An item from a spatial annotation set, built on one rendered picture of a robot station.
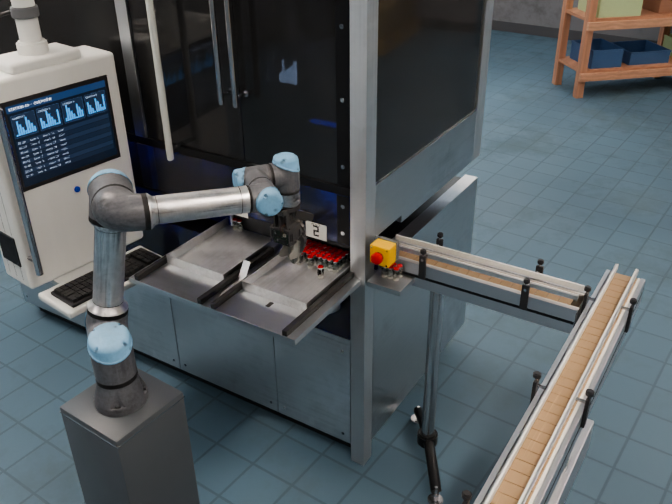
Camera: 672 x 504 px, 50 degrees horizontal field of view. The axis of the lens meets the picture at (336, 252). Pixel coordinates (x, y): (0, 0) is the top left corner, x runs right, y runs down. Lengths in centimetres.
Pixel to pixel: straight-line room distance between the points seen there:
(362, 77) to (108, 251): 88
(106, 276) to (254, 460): 126
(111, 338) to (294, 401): 115
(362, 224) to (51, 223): 111
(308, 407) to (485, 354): 103
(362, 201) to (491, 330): 164
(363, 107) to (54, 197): 116
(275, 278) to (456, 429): 115
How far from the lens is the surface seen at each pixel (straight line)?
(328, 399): 291
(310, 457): 307
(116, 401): 216
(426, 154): 269
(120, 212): 189
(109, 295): 214
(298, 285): 245
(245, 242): 273
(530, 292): 239
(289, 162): 207
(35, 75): 261
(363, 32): 216
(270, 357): 297
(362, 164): 228
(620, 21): 731
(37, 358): 387
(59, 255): 282
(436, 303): 257
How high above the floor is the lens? 220
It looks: 30 degrees down
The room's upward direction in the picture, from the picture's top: 1 degrees counter-clockwise
